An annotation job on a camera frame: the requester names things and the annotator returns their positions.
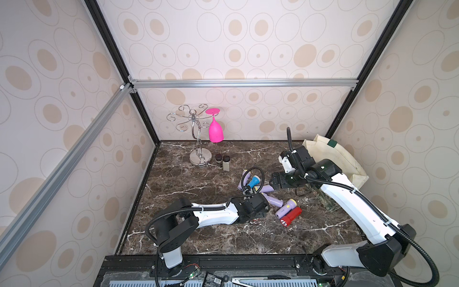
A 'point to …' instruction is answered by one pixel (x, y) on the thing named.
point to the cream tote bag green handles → (323, 148)
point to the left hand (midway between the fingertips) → (265, 212)
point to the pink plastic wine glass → (216, 128)
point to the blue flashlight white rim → (254, 180)
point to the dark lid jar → (219, 158)
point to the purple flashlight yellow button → (291, 204)
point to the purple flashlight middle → (274, 201)
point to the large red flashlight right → (288, 218)
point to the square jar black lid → (226, 163)
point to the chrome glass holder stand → (199, 156)
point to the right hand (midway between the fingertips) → (284, 180)
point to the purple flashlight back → (247, 176)
